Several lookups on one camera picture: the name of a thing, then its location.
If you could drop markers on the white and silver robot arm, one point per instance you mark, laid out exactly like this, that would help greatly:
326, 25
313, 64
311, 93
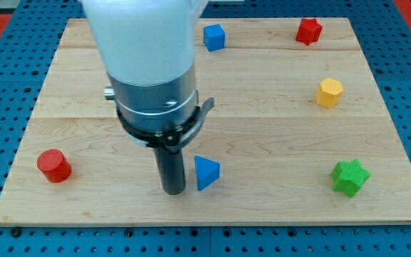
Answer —
148, 50

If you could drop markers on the red cylinder block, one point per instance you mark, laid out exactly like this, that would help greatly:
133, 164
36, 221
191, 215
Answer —
54, 165

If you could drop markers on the red star block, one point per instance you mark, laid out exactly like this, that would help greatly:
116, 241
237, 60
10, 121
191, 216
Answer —
309, 31

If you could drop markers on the yellow hexagon block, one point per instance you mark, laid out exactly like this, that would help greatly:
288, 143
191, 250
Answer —
329, 93

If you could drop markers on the green star block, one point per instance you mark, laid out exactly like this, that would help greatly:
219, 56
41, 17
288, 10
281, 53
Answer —
349, 177

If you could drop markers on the blue cube block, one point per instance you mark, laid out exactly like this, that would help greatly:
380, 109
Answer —
214, 37

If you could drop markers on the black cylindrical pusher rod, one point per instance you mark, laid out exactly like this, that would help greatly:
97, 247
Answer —
171, 170

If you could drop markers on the black clamp ring mount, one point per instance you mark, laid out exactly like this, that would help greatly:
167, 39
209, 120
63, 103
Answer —
174, 140

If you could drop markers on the light wooden board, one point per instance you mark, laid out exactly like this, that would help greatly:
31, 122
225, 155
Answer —
275, 145

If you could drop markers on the blue triangle block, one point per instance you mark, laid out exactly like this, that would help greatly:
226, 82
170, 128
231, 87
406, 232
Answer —
207, 172

